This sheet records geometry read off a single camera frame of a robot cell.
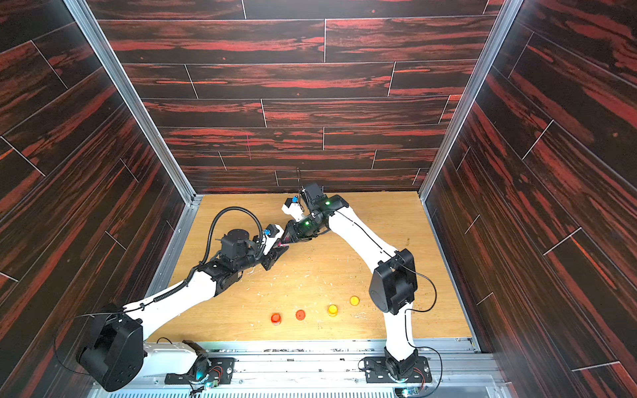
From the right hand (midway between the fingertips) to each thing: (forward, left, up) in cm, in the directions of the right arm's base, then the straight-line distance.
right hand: (289, 239), depth 83 cm
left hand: (-2, +1, 0) cm, 2 cm away
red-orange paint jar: (-22, +4, -17) cm, 28 cm away
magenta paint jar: (-4, +2, +3) cm, 5 cm away
